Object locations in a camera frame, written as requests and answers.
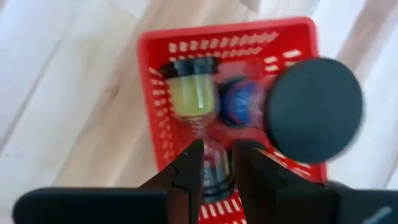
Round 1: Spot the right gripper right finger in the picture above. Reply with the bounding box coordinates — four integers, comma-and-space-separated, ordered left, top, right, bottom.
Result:
232, 139, 398, 224

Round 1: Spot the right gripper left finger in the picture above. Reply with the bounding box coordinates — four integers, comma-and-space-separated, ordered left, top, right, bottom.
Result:
12, 139, 205, 224

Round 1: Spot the black-capped hourglass blue sand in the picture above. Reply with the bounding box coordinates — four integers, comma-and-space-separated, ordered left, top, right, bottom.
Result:
219, 57, 364, 165

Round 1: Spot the black-capped hourglass green sand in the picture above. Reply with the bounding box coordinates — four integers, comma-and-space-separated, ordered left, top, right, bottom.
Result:
160, 57, 237, 205

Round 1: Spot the red plastic basket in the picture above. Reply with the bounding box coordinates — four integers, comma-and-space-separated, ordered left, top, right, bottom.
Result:
136, 17, 329, 224

